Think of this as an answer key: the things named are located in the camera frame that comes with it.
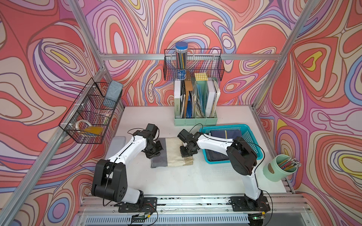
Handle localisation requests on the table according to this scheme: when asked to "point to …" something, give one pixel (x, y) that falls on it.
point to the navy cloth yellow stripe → (213, 156)
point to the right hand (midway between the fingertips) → (185, 158)
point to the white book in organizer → (210, 99)
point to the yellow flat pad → (94, 130)
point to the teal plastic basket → (246, 133)
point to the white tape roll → (77, 125)
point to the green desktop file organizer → (195, 102)
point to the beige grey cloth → (170, 156)
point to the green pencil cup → (281, 166)
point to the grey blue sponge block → (113, 92)
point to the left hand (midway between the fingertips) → (162, 153)
